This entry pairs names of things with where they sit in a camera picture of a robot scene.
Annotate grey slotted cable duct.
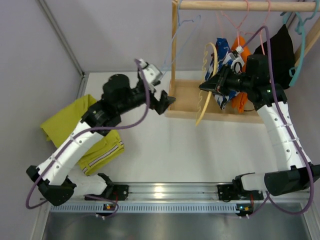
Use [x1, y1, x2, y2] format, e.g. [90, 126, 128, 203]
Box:
[50, 202, 252, 214]

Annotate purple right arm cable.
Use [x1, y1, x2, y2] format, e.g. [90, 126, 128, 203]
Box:
[239, 25, 314, 216]

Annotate orange trousers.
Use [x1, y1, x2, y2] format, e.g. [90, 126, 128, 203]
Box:
[231, 35, 251, 114]

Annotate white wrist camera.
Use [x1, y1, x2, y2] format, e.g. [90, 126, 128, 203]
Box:
[137, 58, 163, 93]
[224, 46, 245, 73]

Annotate wooden clothes rack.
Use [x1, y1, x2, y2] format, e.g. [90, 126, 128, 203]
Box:
[166, 0, 320, 124]

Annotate blue patterned trousers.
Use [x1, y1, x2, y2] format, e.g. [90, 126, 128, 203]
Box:
[203, 37, 243, 111]

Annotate pink wire hanger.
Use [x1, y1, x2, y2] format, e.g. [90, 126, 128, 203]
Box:
[242, 0, 272, 56]
[215, 0, 251, 43]

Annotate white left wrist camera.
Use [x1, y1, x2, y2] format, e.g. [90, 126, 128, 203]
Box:
[137, 58, 163, 93]

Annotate light blue wire hanger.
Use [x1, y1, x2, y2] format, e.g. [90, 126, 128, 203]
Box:
[158, 0, 202, 76]

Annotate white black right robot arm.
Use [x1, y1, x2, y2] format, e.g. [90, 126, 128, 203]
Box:
[199, 54, 320, 196]

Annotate aluminium mounting rail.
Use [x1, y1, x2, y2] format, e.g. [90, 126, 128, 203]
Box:
[74, 181, 313, 202]

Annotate yellow-green trousers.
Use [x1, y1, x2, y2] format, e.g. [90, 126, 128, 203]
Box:
[39, 94, 126, 177]

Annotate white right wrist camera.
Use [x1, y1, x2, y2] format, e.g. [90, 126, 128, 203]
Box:
[224, 46, 245, 73]

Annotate black trousers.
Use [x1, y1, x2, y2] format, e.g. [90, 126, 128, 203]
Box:
[269, 24, 295, 90]

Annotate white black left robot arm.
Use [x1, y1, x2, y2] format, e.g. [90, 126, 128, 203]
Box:
[26, 71, 176, 206]

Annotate teal plastic hanger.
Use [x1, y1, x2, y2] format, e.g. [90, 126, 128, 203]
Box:
[280, 0, 320, 87]

